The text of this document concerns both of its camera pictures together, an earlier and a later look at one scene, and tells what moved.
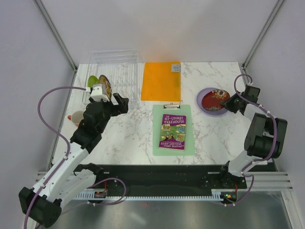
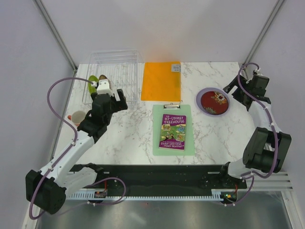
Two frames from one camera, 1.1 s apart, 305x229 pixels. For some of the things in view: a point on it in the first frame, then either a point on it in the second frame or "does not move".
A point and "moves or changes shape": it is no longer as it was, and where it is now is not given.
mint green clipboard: x=172 y=109 does not move
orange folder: x=161 y=81 does not move
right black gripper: x=228 y=103 → x=228 y=88
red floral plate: x=215 y=100 moves or changes shape
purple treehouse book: x=173 y=131 does not move
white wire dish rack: x=124 y=69 does not move
